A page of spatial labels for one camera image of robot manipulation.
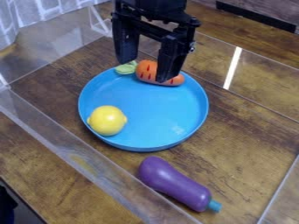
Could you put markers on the yellow toy lemon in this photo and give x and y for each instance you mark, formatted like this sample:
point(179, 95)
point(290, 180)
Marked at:
point(107, 120)

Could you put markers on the clear acrylic enclosure wall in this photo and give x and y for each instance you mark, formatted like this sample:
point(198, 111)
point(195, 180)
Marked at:
point(78, 181)

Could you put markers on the purple toy eggplant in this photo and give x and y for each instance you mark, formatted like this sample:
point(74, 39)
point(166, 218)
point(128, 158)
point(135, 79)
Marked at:
point(163, 178)

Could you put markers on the white patterned curtain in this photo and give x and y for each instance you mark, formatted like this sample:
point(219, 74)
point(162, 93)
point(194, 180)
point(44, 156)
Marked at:
point(20, 13)

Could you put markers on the orange toy carrot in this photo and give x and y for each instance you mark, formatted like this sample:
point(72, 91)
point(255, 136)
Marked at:
point(144, 71)

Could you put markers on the black baseboard strip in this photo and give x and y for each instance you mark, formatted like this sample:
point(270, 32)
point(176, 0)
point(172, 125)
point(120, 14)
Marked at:
point(282, 25)

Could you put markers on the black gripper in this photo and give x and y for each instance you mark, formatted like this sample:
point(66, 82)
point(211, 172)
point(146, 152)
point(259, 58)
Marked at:
point(176, 42)

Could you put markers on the blue round plate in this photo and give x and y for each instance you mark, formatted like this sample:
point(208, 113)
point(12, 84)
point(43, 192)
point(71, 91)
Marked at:
point(163, 114)

